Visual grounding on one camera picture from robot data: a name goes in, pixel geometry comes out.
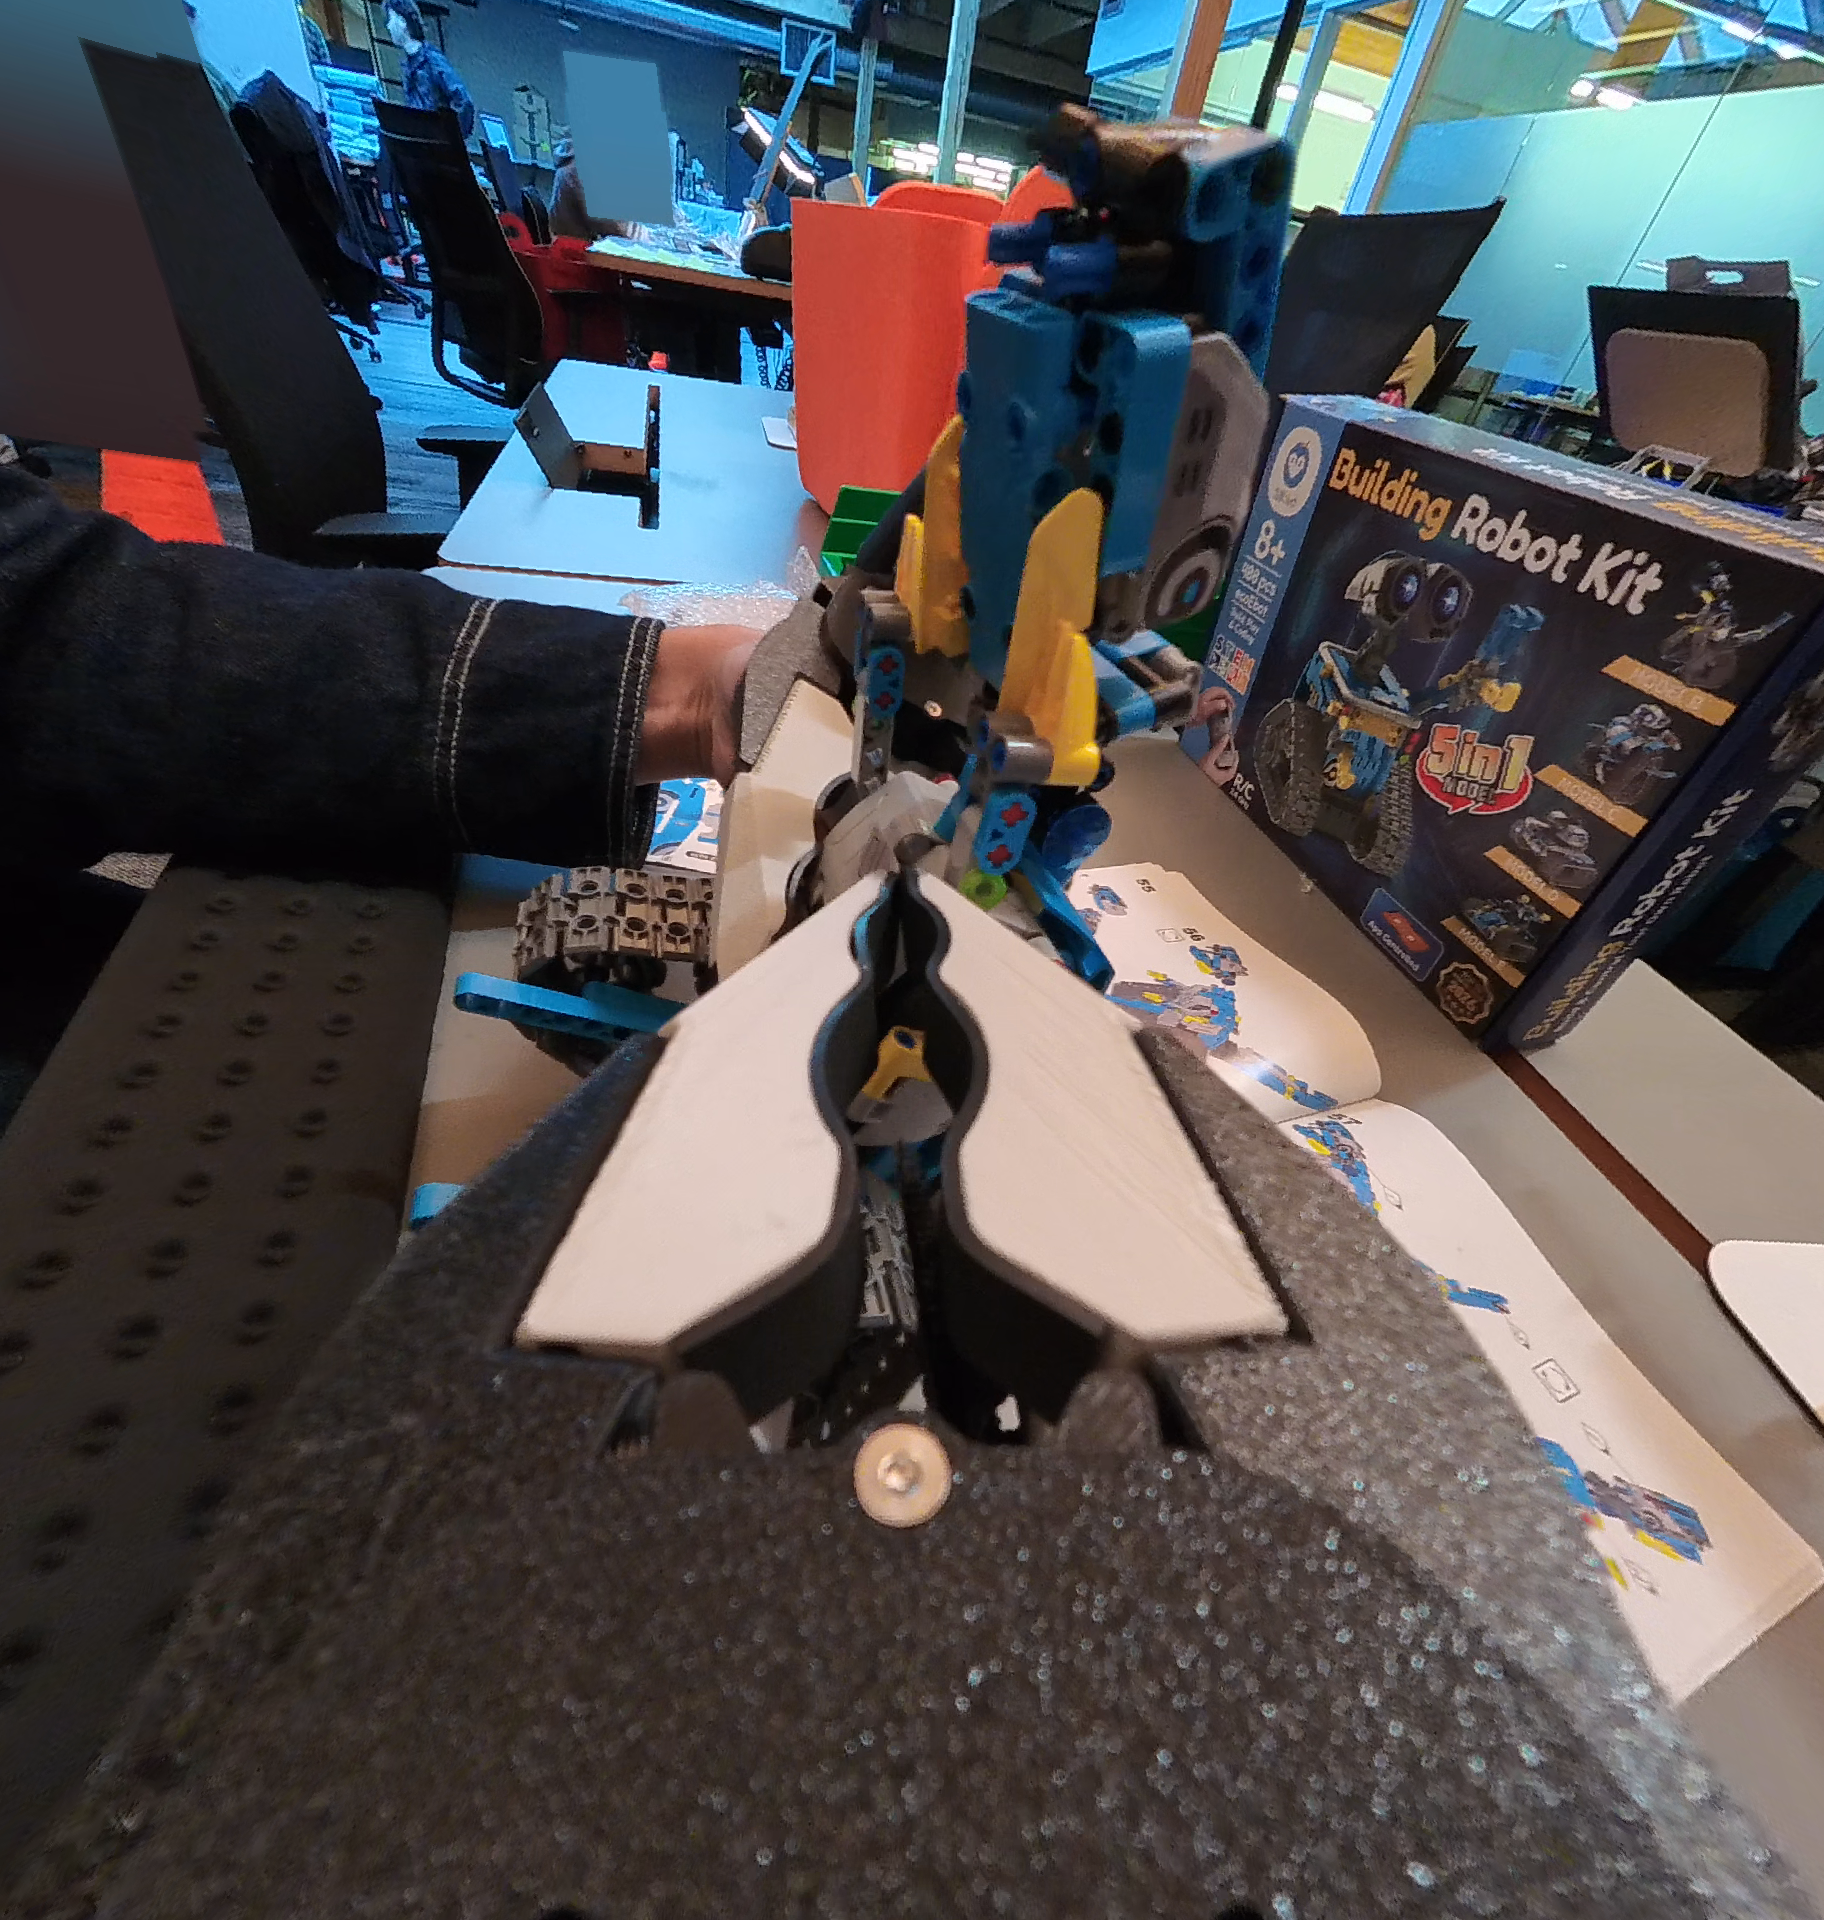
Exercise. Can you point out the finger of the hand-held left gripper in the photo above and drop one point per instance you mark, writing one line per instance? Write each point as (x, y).
(785, 668)
(762, 855)

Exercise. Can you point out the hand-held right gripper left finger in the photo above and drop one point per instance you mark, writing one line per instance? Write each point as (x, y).
(704, 1202)

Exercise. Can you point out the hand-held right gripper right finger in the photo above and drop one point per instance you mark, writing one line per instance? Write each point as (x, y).
(1091, 1202)

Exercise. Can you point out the blue yellow toy robot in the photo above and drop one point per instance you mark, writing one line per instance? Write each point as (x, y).
(1031, 453)

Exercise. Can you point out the person's left forearm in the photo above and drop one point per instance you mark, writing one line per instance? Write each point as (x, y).
(330, 705)

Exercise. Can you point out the person's left hand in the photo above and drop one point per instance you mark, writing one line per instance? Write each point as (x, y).
(693, 698)

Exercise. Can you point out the green bin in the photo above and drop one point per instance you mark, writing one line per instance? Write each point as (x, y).
(862, 528)

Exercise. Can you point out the pale grey table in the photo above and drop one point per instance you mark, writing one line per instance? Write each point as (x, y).
(731, 480)

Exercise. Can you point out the orange plastic bin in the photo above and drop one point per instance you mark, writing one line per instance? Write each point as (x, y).
(880, 361)

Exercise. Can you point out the wooden table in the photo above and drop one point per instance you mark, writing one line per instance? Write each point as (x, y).
(672, 272)

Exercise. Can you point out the red office chair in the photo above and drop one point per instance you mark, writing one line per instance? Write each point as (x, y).
(562, 284)

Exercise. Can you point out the white instruction booklet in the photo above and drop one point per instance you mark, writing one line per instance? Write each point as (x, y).
(1530, 1351)

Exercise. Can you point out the black office chair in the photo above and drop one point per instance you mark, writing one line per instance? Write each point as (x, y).
(304, 197)
(454, 241)
(253, 329)

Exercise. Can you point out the black perforated mat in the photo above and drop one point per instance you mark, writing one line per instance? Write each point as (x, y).
(147, 1202)

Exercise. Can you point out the dark blue robot kit box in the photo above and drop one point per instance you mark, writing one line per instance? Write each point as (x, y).
(1454, 678)

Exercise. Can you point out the black panel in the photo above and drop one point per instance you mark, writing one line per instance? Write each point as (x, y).
(1362, 301)

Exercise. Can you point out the white stand base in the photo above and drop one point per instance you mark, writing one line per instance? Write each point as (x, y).
(1813, 1334)

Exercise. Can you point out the black and beige cardboard stand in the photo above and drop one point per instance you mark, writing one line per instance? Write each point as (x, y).
(1701, 377)

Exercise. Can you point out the metal bracket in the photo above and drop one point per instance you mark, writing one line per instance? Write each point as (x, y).
(543, 427)

